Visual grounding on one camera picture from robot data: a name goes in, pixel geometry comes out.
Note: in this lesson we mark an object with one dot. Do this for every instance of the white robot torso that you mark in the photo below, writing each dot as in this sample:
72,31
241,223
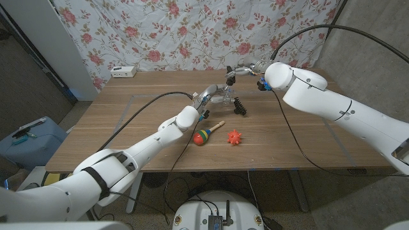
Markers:
198,211

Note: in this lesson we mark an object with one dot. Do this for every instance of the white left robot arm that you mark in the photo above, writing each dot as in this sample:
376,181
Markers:
96,175

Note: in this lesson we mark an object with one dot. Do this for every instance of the red spiky ball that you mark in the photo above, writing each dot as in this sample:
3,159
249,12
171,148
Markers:
234,137

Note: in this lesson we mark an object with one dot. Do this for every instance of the blue storage case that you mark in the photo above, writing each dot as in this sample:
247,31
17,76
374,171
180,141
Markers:
38,150

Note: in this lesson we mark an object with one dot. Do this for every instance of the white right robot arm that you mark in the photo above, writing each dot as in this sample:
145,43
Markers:
335,102

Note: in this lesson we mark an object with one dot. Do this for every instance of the white power strip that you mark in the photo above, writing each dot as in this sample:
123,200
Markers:
123,72

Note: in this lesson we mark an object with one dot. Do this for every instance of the grey table leg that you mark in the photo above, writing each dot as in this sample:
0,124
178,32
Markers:
298,191

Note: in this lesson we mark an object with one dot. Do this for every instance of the colourful wooden maraca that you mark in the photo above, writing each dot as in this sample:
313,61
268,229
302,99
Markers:
200,136

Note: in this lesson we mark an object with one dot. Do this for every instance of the floral backdrop cloth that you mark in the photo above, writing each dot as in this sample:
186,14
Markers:
166,35

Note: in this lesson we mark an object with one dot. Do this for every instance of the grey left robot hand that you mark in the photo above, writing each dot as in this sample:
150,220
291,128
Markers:
207,94

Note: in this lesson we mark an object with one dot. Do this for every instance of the black round floor base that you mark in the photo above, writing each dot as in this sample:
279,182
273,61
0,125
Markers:
156,180

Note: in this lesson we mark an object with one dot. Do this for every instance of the white wall panel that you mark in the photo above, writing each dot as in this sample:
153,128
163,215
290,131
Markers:
57,48

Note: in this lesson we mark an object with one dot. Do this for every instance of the black backdrop stand pole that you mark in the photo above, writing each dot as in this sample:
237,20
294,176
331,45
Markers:
338,12

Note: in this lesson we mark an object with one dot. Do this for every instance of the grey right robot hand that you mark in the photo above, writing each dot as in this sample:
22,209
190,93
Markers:
255,65

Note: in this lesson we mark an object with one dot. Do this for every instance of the white table leg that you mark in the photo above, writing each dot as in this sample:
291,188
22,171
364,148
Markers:
132,201

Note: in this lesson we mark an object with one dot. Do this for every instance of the black antenna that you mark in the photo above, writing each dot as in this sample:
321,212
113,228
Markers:
227,212

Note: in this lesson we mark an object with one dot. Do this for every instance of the grey computer box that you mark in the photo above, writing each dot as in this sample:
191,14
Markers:
215,222

